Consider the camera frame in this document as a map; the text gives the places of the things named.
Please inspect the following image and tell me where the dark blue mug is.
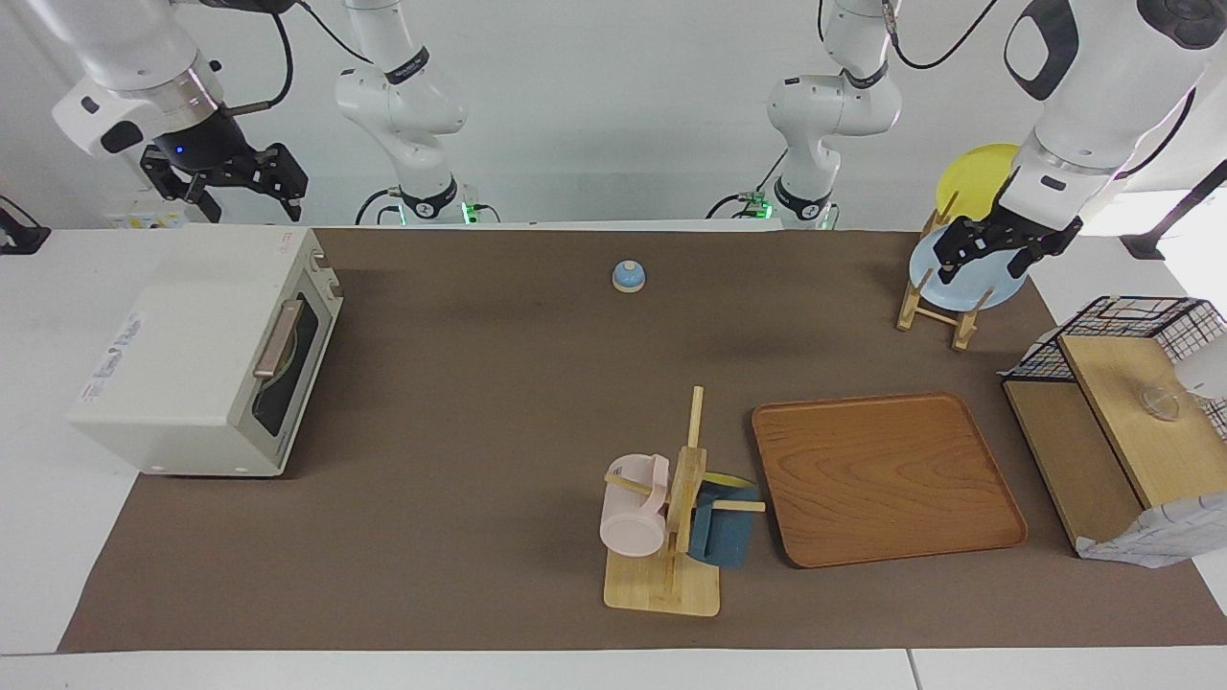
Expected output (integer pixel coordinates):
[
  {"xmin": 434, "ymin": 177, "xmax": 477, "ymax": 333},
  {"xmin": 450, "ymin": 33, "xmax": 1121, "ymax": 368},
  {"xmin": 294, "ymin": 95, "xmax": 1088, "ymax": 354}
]
[{"xmin": 687, "ymin": 472, "xmax": 758, "ymax": 568}]

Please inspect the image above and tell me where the yellow plate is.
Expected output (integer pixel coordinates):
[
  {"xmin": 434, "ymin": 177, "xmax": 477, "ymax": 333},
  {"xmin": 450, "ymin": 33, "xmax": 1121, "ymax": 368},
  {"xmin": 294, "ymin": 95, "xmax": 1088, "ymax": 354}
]
[{"xmin": 935, "ymin": 144, "xmax": 1025, "ymax": 223}]

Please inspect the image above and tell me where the black right base cable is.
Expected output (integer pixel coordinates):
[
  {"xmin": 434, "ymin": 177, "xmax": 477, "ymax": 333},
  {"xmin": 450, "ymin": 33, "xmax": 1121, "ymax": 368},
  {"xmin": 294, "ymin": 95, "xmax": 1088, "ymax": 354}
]
[{"xmin": 355, "ymin": 187, "xmax": 405, "ymax": 227}]

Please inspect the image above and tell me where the black wire basket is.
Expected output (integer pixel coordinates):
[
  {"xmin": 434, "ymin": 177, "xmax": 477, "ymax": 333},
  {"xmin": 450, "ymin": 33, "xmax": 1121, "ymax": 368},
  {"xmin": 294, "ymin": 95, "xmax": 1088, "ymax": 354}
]
[{"xmin": 1002, "ymin": 295, "xmax": 1227, "ymax": 442}]

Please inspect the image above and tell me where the black left base cable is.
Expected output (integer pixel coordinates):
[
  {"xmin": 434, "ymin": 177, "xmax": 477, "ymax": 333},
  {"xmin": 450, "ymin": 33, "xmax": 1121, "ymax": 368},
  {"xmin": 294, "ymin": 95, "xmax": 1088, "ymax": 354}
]
[{"xmin": 706, "ymin": 149, "xmax": 789, "ymax": 219}]

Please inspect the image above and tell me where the black tripod leg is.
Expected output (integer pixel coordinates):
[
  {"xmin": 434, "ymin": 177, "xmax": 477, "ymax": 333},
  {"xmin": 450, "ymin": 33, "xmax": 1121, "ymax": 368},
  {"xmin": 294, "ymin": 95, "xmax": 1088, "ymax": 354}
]
[{"xmin": 1122, "ymin": 158, "xmax": 1227, "ymax": 261}]

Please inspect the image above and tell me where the wooden shelf box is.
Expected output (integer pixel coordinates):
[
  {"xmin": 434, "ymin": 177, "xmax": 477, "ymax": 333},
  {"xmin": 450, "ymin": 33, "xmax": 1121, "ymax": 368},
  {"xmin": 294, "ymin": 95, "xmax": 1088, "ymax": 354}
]
[{"xmin": 1002, "ymin": 333, "xmax": 1227, "ymax": 557}]

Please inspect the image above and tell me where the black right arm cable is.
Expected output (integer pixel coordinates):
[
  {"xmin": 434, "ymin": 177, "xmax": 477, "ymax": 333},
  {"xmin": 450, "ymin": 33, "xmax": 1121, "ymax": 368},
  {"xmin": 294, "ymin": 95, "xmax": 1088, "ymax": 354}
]
[{"xmin": 225, "ymin": 0, "xmax": 384, "ymax": 118}]

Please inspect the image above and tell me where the wooden plate rack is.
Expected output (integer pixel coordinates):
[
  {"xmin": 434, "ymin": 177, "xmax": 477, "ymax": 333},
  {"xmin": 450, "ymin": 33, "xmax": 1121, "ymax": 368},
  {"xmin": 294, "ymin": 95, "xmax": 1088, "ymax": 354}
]
[{"xmin": 896, "ymin": 192, "xmax": 995, "ymax": 352}]

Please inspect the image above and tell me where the light blue plate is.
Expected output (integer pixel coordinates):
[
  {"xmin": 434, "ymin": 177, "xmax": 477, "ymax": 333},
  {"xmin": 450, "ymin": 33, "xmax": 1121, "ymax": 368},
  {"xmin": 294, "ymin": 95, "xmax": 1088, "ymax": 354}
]
[{"xmin": 909, "ymin": 225, "xmax": 1030, "ymax": 312}]

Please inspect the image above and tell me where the black base cable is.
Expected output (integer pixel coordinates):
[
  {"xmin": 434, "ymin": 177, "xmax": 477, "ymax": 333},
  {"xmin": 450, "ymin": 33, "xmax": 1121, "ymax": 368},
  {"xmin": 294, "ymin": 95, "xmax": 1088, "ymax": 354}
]
[
  {"xmin": 706, "ymin": 149, "xmax": 789, "ymax": 219},
  {"xmin": 355, "ymin": 187, "xmax": 405, "ymax": 227}
]

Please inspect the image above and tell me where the brown wooden tray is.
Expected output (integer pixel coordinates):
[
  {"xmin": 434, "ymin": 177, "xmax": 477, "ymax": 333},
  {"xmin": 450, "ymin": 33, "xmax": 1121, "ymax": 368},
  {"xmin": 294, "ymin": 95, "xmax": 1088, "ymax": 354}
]
[{"xmin": 751, "ymin": 391, "xmax": 1029, "ymax": 570}]

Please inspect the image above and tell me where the brown table mat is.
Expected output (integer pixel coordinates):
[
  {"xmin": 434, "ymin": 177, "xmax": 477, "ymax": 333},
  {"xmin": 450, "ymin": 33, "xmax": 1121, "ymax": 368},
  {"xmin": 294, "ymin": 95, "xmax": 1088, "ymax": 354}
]
[{"xmin": 58, "ymin": 228, "xmax": 1227, "ymax": 653}]

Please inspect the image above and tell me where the white rounded blurry object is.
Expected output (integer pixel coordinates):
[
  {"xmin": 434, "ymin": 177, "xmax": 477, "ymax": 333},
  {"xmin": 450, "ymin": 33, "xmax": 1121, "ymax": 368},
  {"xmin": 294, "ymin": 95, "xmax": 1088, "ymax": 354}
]
[{"xmin": 1177, "ymin": 335, "xmax": 1227, "ymax": 401}]

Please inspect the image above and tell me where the wooden mug stand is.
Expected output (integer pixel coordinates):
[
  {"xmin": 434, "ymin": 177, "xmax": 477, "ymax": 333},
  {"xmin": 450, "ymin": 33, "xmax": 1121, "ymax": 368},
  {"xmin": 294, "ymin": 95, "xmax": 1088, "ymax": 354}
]
[{"xmin": 603, "ymin": 386, "xmax": 767, "ymax": 617}]

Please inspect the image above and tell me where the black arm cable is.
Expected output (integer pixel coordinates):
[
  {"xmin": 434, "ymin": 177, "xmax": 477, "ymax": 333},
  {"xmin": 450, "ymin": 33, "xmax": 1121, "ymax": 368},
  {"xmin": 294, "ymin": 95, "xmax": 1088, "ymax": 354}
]
[
  {"xmin": 225, "ymin": 0, "xmax": 384, "ymax": 118},
  {"xmin": 887, "ymin": 0, "xmax": 1003, "ymax": 71}
]

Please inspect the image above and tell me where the oven door with handle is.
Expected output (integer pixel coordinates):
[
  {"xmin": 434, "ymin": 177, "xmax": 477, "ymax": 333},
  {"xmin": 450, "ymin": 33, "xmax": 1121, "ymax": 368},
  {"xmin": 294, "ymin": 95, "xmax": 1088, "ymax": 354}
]
[{"xmin": 249, "ymin": 251, "xmax": 344, "ymax": 472}]

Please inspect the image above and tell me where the white patterned cloth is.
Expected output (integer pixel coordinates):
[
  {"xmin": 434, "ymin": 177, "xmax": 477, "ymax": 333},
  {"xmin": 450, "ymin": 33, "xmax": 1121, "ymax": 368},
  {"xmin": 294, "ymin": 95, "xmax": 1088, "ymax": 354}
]
[{"xmin": 1074, "ymin": 494, "xmax": 1227, "ymax": 569}]

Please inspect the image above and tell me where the clear glass cup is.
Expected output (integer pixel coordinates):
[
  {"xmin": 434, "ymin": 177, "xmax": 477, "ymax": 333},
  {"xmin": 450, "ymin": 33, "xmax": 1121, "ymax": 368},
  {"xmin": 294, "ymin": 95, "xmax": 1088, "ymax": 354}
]
[{"xmin": 1139, "ymin": 383, "xmax": 1186, "ymax": 423}]

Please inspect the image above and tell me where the black stand foot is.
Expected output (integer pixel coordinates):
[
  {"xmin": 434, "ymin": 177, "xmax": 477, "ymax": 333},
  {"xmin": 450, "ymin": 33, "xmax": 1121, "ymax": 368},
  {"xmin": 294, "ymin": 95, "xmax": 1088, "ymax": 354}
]
[{"xmin": 0, "ymin": 196, "xmax": 51, "ymax": 256}]

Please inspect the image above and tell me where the white toaster oven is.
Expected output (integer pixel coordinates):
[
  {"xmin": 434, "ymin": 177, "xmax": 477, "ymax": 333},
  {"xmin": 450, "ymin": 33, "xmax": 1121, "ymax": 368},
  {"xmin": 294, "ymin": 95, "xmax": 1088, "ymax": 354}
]
[{"xmin": 67, "ymin": 225, "xmax": 344, "ymax": 477}]

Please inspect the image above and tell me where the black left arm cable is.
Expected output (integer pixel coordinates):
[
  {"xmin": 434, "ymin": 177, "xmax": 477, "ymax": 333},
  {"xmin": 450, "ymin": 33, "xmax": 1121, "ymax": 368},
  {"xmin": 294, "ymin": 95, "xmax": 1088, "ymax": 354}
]
[{"xmin": 887, "ymin": 0, "xmax": 1003, "ymax": 71}]

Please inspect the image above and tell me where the pink mug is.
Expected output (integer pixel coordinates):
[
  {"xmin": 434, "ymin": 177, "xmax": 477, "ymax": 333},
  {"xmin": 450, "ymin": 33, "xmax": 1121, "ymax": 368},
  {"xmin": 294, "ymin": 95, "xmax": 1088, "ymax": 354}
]
[{"xmin": 599, "ymin": 454, "xmax": 670, "ymax": 559}]

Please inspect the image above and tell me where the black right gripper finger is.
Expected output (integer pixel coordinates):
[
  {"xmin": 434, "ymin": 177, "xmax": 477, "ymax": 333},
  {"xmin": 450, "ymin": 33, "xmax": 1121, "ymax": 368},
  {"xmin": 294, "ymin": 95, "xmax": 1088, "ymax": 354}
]
[
  {"xmin": 259, "ymin": 144, "xmax": 310, "ymax": 223},
  {"xmin": 142, "ymin": 153, "xmax": 223, "ymax": 223}
]

